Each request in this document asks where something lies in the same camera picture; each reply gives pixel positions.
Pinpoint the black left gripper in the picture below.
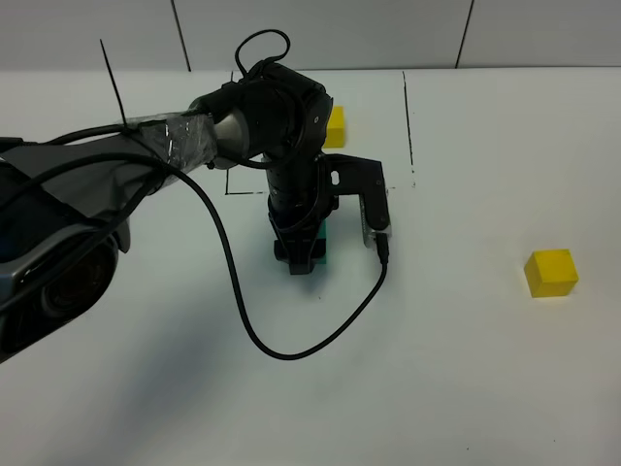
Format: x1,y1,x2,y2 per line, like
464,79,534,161
268,152,339,275

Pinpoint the teal block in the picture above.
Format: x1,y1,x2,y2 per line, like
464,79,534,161
311,220,327,265

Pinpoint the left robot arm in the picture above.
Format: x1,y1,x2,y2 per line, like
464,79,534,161
1,61,335,359

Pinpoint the yellow template block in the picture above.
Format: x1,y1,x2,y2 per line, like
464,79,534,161
323,106,346,149

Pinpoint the black camera cable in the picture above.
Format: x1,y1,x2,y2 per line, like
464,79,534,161
159,159,391,361

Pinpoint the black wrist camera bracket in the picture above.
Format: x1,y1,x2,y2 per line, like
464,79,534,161
317,154,391,249

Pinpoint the black cable tie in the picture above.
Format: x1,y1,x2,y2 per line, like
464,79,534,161
99,38,129,131

